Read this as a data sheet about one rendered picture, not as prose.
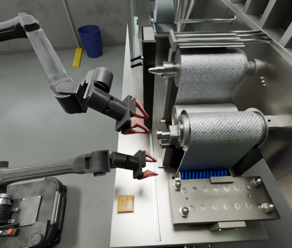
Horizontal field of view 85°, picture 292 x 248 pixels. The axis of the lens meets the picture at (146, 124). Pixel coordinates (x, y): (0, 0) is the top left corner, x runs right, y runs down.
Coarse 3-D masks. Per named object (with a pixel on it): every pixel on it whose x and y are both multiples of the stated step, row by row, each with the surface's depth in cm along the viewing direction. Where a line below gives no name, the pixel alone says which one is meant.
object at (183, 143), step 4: (180, 116) 57; (184, 116) 55; (184, 120) 53; (260, 120) 53; (184, 124) 52; (184, 128) 52; (184, 132) 52; (184, 136) 52; (184, 140) 53; (180, 144) 58; (184, 144) 54
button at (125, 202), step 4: (120, 196) 74; (124, 196) 74; (128, 196) 74; (132, 196) 74; (120, 200) 73; (124, 200) 73; (128, 200) 73; (132, 200) 73; (120, 204) 72; (124, 204) 72; (128, 204) 72; (132, 204) 72; (120, 208) 71; (124, 208) 71; (128, 208) 71; (132, 208) 71; (120, 212) 72; (124, 212) 72
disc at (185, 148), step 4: (184, 112) 55; (188, 116) 52; (188, 120) 51; (188, 124) 51; (188, 128) 51; (188, 132) 51; (188, 136) 51; (188, 140) 52; (188, 144) 52; (184, 148) 57; (188, 148) 53
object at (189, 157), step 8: (192, 152) 58; (200, 152) 58; (208, 152) 58; (216, 152) 58; (224, 152) 59; (232, 152) 59; (240, 152) 59; (184, 160) 63; (192, 160) 63; (200, 160) 63; (208, 160) 64; (216, 160) 64; (224, 160) 64; (232, 160) 65; (184, 168) 69; (192, 168) 69; (200, 168) 70; (208, 168) 70; (216, 168) 70; (224, 168) 71
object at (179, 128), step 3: (180, 120) 58; (177, 123) 57; (180, 123) 55; (177, 126) 58; (180, 126) 54; (177, 129) 58; (180, 129) 54; (177, 132) 58; (180, 132) 54; (180, 135) 54; (177, 138) 58; (180, 138) 55
